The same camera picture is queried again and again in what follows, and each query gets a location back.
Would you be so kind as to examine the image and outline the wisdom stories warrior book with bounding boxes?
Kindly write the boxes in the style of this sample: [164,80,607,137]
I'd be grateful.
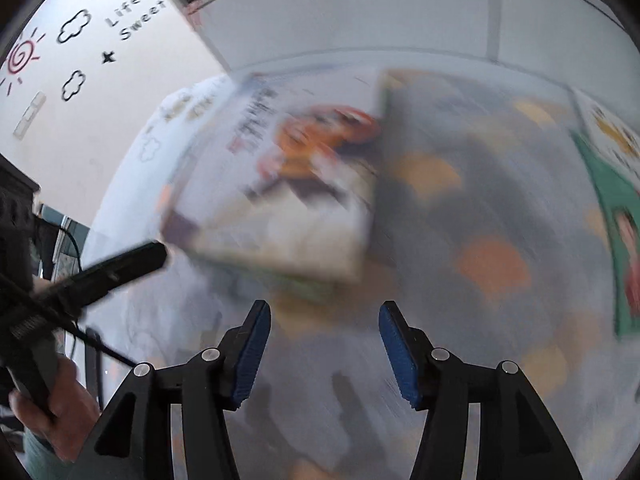
[160,65,385,283]

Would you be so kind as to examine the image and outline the cartoon Confucius comic book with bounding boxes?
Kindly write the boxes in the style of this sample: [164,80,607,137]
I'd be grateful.
[572,132,639,338]

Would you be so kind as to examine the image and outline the white bookshelf cabinet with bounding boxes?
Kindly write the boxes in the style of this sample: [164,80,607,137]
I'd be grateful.
[178,0,639,101]

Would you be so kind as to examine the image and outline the teal sleeve forearm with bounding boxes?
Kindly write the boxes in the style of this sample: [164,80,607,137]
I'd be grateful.
[23,430,73,480]

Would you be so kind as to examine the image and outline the patterned fan tablecloth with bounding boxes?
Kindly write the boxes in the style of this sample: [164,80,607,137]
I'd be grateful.
[124,71,640,480]

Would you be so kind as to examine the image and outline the person's left hand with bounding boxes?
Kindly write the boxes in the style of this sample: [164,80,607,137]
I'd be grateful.
[9,356,101,463]

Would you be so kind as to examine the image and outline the white cartoon figures book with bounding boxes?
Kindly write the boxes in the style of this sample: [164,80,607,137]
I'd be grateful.
[574,89,640,190]

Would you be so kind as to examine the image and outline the black cable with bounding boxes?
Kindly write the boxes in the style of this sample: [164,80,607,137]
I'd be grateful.
[29,219,139,369]

